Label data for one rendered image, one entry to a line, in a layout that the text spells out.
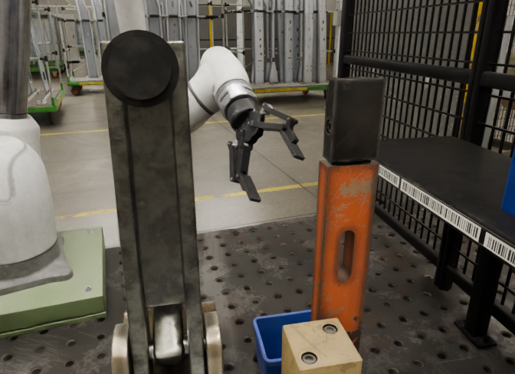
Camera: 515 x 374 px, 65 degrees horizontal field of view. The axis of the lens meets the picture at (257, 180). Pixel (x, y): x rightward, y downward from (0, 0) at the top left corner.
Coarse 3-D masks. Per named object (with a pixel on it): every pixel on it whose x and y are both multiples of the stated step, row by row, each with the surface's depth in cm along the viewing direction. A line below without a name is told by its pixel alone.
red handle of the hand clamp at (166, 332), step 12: (156, 312) 22; (168, 312) 22; (180, 312) 22; (156, 324) 21; (168, 324) 21; (180, 324) 22; (156, 336) 21; (168, 336) 21; (180, 336) 21; (204, 336) 22; (156, 348) 21; (168, 348) 21; (180, 348) 21; (204, 348) 21; (156, 360) 21; (168, 360) 21; (180, 360) 21
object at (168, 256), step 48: (144, 48) 15; (144, 96) 15; (144, 144) 19; (144, 192) 20; (192, 192) 19; (144, 240) 20; (192, 240) 20; (144, 288) 20; (192, 288) 20; (144, 336) 20; (192, 336) 20
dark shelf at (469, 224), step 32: (384, 160) 64; (416, 160) 64; (448, 160) 64; (480, 160) 64; (416, 192) 54; (448, 192) 51; (480, 192) 51; (448, 224) 48; (480, 224) 43; (512, 224) 42; (512, 256) 39
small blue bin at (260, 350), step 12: (300, 312) 66; (264, 324) 65; (276, 324) 66; (264, 336) 66; (276, 336) 67; (264, 348) 67; (276, 348) 67; (264, 360) 57; (276, 360) 56; (264, 372) 59; (276, 372) 57
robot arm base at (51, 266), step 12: (60, 240) 92; (48, 252) 81; (60, 252) 86; (12, 264) 76; (24, 264) 77; (36, 264) 79; (48, 264) 81; (60, 264) 82; (0, 276) 76; (12, 276) 77; (24, 276) 78; (36, 276) 79; (48, 276) 80; (60, 276) 80; (72, 276) 82; (0, 288) 76; (12, 288) 77; (24, 288) 78
